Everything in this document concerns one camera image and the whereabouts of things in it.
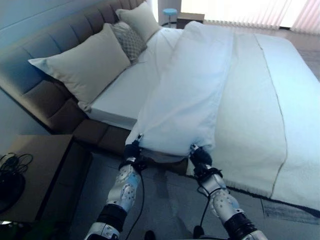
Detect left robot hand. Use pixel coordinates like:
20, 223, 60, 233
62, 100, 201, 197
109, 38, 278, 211
124, 133, 144, 163

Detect white mattress sheet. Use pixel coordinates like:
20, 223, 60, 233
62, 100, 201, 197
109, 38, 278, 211
89, 26, 186, 131

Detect blue round stool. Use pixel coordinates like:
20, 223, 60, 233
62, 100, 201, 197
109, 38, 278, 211
162, 7, 177, 27

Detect brown upholstered bed frame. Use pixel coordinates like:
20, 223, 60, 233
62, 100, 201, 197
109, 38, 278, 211
0, 0, 189, 177

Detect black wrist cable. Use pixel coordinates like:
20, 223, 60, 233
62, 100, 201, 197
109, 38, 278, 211
192, 166, 224, 237
128, 159, 148, 240

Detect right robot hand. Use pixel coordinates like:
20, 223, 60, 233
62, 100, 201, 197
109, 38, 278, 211
189, 143, 213, 171

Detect brown wooden nightstand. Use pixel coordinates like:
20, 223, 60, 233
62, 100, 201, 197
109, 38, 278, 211
176, 12, 206, 30

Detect white vertical blinds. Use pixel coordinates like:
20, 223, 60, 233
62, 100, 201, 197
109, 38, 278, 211
180, 0, 320, 35

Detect large cream pillow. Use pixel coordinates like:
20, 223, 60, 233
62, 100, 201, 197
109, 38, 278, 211
27, 22, 132, 113

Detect brown bedside table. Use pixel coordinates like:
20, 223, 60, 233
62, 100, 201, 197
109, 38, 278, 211
0, 133, 94, 227

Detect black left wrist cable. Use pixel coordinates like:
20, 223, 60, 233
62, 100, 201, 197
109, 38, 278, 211
128, 159, 148, 240

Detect white duvet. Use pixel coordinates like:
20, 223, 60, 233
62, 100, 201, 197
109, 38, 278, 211
125, 20, 320, 211

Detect black cable bundle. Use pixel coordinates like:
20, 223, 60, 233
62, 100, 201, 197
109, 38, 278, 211
0, 152, 34, 213

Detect grey patterned cushion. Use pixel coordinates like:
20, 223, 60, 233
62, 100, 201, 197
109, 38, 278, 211
109, 21, 148, 65

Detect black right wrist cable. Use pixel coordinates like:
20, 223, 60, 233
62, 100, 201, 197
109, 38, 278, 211
192, 166, 224, 237

